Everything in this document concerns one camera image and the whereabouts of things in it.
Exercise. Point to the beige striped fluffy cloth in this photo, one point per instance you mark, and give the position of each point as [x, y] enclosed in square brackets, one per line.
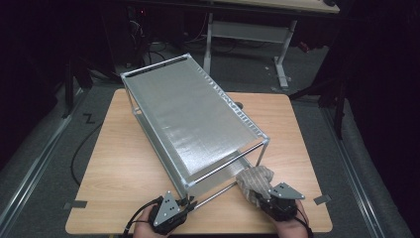
[254, 181]

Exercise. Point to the small red thing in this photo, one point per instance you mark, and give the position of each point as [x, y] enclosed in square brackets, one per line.
[304, 47]

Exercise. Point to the desk with white metal legs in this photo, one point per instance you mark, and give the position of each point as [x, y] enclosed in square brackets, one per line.
[251, 31]

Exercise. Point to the person's left hand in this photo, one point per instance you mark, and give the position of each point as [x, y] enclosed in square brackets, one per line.
[143, 228]

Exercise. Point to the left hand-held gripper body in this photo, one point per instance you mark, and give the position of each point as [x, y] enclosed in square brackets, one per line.
[166, 211]

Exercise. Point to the black metal stand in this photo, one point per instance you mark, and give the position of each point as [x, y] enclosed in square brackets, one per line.
[339, 109]
[68, 89]

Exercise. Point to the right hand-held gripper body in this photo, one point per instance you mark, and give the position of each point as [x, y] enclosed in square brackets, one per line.
[284, 192]

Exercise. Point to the grey tape strip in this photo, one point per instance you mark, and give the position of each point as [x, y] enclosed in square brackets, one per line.
[322, 199]
[76, 204]

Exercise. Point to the metal floor rail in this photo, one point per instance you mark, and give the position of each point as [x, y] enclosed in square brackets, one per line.
[355, 181]
[33, 173]

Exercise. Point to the small black device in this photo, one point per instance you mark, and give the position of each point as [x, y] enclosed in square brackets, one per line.
[329, 2]

